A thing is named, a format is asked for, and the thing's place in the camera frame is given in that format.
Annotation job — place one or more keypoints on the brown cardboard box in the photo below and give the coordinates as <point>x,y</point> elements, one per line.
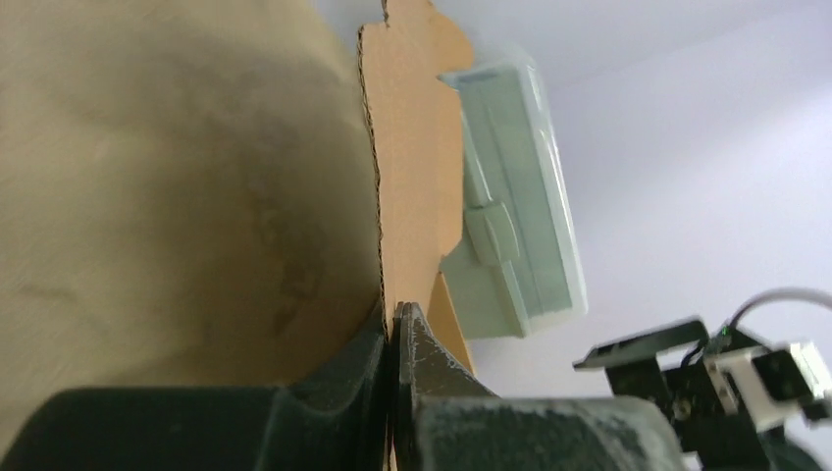
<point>416,127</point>

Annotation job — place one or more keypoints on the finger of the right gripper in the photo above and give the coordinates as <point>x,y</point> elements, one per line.
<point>645,345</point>

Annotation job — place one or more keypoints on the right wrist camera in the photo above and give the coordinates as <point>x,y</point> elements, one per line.
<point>771,386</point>

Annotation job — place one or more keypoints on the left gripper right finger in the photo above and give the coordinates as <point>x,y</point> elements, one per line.
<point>445,419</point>

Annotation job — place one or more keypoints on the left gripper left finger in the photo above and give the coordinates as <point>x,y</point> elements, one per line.
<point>332,420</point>

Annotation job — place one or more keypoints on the translucent green plastic toolbox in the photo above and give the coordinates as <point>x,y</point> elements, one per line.
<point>516,270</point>

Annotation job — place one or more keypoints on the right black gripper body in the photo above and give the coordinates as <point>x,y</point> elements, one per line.
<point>677,383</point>

